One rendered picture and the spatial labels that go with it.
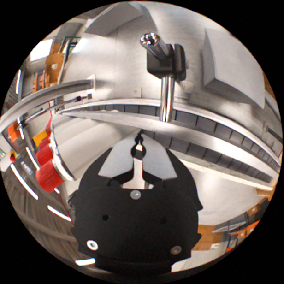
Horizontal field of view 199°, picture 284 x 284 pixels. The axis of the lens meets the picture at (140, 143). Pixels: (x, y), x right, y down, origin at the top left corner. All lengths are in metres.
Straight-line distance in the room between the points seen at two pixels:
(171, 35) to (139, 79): 0.17
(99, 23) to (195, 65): 0.36
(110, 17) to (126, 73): 0.27
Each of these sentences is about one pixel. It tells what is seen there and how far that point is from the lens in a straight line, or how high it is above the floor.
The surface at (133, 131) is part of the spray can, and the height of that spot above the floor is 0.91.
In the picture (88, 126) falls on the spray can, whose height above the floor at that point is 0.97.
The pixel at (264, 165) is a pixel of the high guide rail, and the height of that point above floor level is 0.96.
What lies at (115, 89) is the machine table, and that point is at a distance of 0.29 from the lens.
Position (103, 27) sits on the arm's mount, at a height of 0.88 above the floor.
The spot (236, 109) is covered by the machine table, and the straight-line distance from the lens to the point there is 0.24.
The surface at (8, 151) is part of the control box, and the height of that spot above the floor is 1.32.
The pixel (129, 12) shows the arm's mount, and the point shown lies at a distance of 0.40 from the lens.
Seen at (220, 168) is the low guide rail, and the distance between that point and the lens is 0.18.
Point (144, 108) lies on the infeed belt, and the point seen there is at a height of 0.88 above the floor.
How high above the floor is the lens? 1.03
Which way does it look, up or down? 46 degrees down
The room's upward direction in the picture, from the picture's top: 132 degrees counter-clockwise
